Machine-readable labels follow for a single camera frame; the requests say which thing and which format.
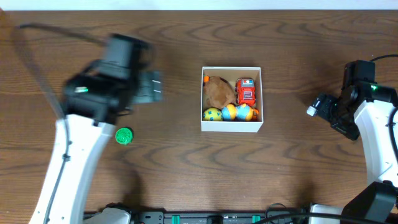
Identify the green ridged plastic ball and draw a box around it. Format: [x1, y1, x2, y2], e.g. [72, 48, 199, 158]
[115, 127, 134, 145]

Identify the yellow ball with blue letters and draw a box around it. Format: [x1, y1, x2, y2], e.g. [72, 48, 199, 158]
[202, 108, 223, 121]

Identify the brown plush toy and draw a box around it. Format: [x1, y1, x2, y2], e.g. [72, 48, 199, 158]
[203, 75, 236, 109]

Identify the blue duck toy figure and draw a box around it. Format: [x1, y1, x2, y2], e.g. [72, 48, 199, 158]
[221, 103, 259, 121]

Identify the red toy truck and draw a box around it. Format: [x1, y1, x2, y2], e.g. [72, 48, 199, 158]
[235, 78, 256, 106]

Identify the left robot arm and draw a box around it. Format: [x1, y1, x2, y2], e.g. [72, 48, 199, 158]
[30, 34, 161, 223]

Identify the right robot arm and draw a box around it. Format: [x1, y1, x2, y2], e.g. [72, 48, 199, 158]
[307, 60, 397, 223]

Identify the white cardboard box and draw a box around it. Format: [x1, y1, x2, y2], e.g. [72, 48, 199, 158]
[201, 67, 263, 133]

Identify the black right cable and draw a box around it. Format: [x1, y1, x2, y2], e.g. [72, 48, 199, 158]
[254, 54, 398, 224]

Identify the black cable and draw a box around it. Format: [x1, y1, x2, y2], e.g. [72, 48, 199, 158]
[11, 23, 106, 224]
[254, 54, 398, 224]

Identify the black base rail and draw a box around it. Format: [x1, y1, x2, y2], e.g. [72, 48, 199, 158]
[83, 202, 312, 224]

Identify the black left cable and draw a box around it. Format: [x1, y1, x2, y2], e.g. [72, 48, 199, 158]
[11, 23, 106, 224]

